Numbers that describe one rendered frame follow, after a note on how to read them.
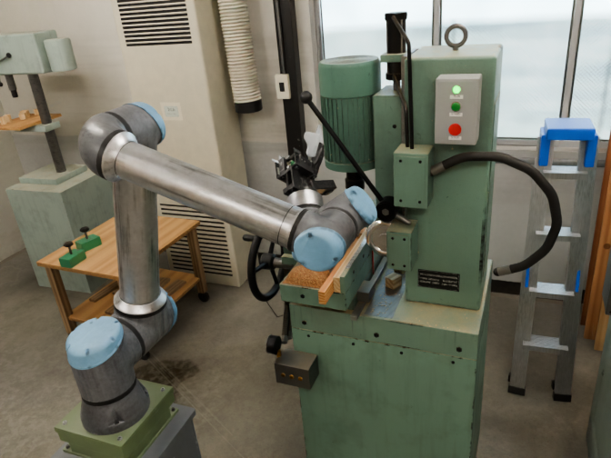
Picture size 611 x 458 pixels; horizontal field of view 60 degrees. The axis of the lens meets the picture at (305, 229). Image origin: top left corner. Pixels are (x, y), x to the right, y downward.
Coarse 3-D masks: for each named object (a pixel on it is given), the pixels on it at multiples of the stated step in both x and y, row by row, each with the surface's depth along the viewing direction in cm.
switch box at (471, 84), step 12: (444, 84) 125; (456, 84) 123; (468, 84) 122; (480, 84) 124; (444, 96) 126; (468, 96) 124; (480, 96) 127; (444, 108) 127; (468, 108) 125; (444, 120) 128; (456, 120) 127; (468, 120) 126; (444, 132) 129; (468, 132) 127
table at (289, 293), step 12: (300, 264) 168; (360, 276) 163; (288, 288) 158; (300, 288) 156; (312, 288) 155; (348, 288) 153; (288, 300) 160; (300, 300) 158; (312, 300) 156; (336, 300) 153; (348, 300) 154
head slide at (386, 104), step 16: (384, 96) 142; (384, 112) 143; (400, 112) 142; (384, 128) 145; (400, 128) 144; (384, 144) 147; (384, 160) 149; (384, 176) 152; (384, 192) 154; (400, 208) 154
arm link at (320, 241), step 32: (96, 128) 113; (96, 160) 111; (128, 160) 110; (160, 160) 110; (160, 192) 110; (192, 192) 107; (224, 192) 105; (256, 192) 106; (256, 224) 104; (288, 224) 102; (320, 224) 101; (352, 224) 106; (320, 256) 100
